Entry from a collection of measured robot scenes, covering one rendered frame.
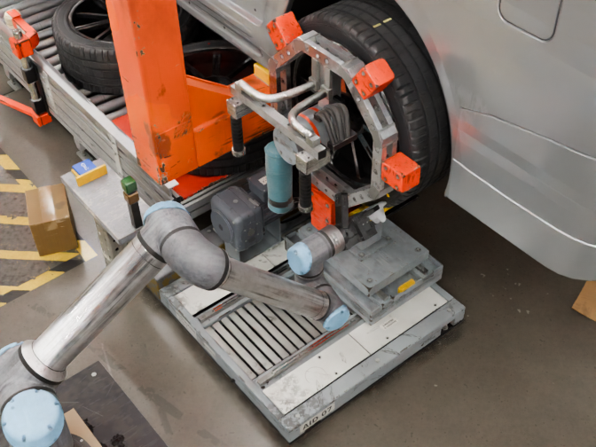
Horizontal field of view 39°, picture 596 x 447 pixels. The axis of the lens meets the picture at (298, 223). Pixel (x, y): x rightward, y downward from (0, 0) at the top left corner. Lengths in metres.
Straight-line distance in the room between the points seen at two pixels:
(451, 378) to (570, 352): 0.45
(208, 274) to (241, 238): 0.92
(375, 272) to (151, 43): 1.12
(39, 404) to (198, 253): 0.57
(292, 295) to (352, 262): 0.74
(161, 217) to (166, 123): 0.69
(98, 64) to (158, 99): 1.07
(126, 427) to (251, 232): 0.87
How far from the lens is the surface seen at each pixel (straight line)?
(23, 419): 2.28
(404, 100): 2.41
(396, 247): 3.12
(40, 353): 2.36
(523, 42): 2.11
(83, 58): 3.82
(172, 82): 2.76
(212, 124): 2.95
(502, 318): 3.25
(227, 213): 3.01
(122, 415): 2.63
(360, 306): 3.02
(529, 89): 2.15
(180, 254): 2.11
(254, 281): 2.23
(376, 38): 2.45
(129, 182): 2.79
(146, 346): 3.15
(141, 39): 2.63
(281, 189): 2.79
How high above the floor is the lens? 2.45
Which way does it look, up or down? 44 degrees down
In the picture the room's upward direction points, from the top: 2 degrees counter-clockwise
